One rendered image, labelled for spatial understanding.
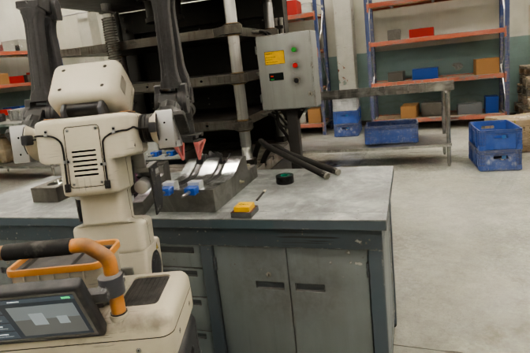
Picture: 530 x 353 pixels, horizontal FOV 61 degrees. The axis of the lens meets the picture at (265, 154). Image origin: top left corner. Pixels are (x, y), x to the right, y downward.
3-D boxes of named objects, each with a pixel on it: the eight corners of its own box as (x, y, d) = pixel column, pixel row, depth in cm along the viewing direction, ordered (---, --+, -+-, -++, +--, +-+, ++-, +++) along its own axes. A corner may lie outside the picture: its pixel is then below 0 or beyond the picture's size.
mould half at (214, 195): (215, 212, 168) (210, 177, 166) (155, 212, 177) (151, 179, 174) (257, 176, 215) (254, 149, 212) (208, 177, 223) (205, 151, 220)
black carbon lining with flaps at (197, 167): (206, 190, 175) (203, 166, 173) (169, 190, 180) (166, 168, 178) (237, 167, 207) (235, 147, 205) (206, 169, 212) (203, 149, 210)
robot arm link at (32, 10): (7, -10, 142) (38, -14, 142) (31, 2, 156) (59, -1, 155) (24, 129, 144) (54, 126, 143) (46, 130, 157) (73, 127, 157)
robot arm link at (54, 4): (20, 1, 150) (52, -2, 149) (30, 3, 155) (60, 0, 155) (46, 128, 158) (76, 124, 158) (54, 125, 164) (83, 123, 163)
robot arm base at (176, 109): (143, 117, 133) (184, 113, 132) (147, 99, 138) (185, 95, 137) (151, 137, 139) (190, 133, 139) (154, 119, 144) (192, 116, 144)
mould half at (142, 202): (144, 215, 174) (139, 187, 172) (79, 221, 175) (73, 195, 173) (171, 181, 223) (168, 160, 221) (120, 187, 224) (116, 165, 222)
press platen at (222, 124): (258, 153, 236) (254, 120, 232) (61, 161, 277) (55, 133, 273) (295, 126, 313) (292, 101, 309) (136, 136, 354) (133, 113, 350)
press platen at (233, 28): (247, 59, 226) (243, 20, 222) (45, 82, 267) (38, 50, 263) (288, 56, 302) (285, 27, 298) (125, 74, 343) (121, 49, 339)
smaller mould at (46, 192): (58, 202, 208) (55, 187, 206) (33, 202, 212) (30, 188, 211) (87, 189, 226) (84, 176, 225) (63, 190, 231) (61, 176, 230)
